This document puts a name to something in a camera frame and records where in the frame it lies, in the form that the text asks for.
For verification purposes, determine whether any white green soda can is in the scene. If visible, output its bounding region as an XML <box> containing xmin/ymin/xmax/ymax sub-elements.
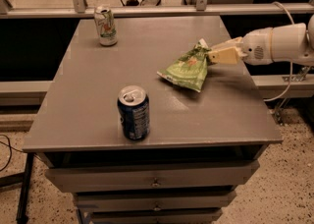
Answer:
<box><xmin>94</xmin><ymin>6</ymin><xmax>118</xmax><ymax>46</ymax></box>

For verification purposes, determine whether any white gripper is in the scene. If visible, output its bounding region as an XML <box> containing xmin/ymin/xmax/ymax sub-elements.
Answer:
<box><xmin>208</xmin><ymin>28</ymin><xmax>273</xmax><ymax>66</ymax></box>

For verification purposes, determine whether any middle grey drawer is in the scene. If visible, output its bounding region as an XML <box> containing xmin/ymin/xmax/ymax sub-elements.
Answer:
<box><xmin>75</xmin><ymin>189</ymin><xmax>236</xmax><ymax>212</ymax></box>

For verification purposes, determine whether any top grey drawer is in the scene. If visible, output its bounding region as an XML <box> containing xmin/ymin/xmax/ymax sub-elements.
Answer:
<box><xmin>45</xmin><ymin>160</ymin><xmax>259</xmax><ymax>193</ymax></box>

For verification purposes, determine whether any green jalapeno chip bag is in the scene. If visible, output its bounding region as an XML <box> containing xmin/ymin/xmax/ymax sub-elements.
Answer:
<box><xmin>157</xmin><ymin>39</ymin><xmax>211</xmax><ymax>92</ymax></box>

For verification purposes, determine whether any black metal stand leg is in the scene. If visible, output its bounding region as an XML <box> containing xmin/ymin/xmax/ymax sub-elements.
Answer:
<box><xmin>0</xmin><ymin>152</ymin><xmax>35</xmax><ymax>224</ymax></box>

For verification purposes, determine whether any grey drawer cabinet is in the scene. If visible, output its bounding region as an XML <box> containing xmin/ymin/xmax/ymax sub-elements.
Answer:
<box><xmin>22</xmin><ymin>15</ymin><xmax>285</xmax><ymax>224</ymax></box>

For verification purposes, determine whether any grey drawer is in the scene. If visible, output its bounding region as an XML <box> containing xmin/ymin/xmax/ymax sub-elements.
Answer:
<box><xmin>75</xmin><ymin>189</ymin><xmax>236</xmax><ymax>212</ymax></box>
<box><xmin>45</xmin><ymin>160</ymin><xmax>259</xmax><ymax>193</ymax></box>
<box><xmin>91</xmin><ymin>208</ymin><xmax>222</xmax><ymax>224</ymax></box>

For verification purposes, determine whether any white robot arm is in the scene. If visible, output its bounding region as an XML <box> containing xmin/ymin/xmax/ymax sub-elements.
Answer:
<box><xmin>208</xmin><ymin>19</ymin><xmax>314</xmax><ymax>66</ymax></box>

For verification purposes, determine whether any grey metal window rail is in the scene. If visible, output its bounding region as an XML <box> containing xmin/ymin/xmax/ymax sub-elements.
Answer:
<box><xmin>0</xmin><ymin>3</ymin><xmax>314</xmax><ymax>19</ymax></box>

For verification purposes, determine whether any bottom grey drawer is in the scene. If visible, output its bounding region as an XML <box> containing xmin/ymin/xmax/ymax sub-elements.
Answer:
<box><xmin>91</xmin><ymin>208</ymin><xmax>222</xmax><ymax>224</ymax></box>

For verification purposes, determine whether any black floor cable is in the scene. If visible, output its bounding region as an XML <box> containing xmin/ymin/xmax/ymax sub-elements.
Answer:
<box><xmin>0</xmin><ymin>134</ymin><xmax>25</xmax><ymax>173</ymax></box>

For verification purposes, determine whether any blue pepsi can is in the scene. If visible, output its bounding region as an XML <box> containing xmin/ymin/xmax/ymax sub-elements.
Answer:
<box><xmin>117</xmin><ymin>85</ymin><xmax>150</xmax><ymax>141</ymax></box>

